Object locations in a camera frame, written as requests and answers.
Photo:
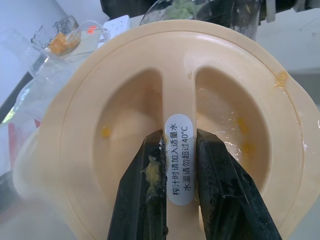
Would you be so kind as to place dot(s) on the cream blender base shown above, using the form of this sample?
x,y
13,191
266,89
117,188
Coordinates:
x,y
27,162

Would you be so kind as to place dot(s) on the black chair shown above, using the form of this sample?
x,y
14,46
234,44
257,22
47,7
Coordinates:
x,y
125,4

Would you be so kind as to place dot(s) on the clear blender jug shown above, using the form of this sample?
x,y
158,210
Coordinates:
x,y
225,15

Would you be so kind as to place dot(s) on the green cloth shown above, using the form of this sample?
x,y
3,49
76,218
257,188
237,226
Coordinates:
x,y
183,5

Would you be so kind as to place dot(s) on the small glass fruit bowl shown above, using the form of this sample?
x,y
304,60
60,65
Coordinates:
x,y
57,30

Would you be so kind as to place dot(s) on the white power strip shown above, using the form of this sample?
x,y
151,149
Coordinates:
x,y
117,26

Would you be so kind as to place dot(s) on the red packet in plastic bag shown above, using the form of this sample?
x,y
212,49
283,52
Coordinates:
x,y
22,130

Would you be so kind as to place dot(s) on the cream blender lid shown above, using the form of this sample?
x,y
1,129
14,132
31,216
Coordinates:
x,y
125,100

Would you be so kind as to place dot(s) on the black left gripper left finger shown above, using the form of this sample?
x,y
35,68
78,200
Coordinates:
x,y
132,200

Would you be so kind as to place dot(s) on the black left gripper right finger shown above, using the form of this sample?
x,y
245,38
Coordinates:
x,y
225,200

